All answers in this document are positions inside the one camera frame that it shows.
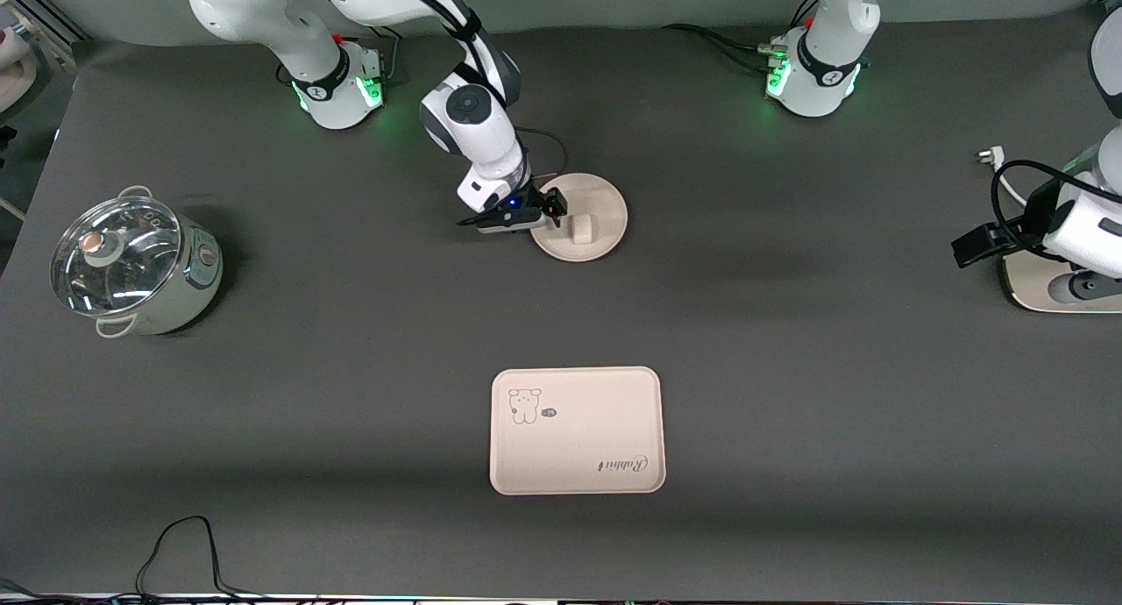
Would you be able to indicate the pale green electric pot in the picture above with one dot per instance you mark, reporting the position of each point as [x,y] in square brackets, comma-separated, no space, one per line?
[188,281]

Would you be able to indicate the small white steamed bun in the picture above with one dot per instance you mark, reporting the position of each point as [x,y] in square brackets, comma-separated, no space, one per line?
[582,229]

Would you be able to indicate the round beige plate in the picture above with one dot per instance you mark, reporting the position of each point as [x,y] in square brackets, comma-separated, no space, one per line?
[609,210]

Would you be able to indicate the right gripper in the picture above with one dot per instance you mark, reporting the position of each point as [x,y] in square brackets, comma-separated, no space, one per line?
[536,204]

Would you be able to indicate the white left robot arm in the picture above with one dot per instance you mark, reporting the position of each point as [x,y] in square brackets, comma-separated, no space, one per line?
[824,70]

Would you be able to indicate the aluminium frame rail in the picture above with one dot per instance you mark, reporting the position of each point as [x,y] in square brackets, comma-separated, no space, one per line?
[44,13]

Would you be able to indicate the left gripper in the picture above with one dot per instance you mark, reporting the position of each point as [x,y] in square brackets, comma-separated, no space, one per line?
[1027,222]

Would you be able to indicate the beige rabbit print tray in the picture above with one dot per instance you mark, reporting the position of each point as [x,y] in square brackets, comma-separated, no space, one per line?
[578,438]

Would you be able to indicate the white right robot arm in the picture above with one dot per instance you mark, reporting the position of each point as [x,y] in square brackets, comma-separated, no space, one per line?
[478,114]

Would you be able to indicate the white round background object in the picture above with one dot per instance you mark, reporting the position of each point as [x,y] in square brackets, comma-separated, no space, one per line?
[13,70]

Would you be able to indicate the cream toaster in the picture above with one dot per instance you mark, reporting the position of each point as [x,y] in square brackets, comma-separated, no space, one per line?
[1030,294]

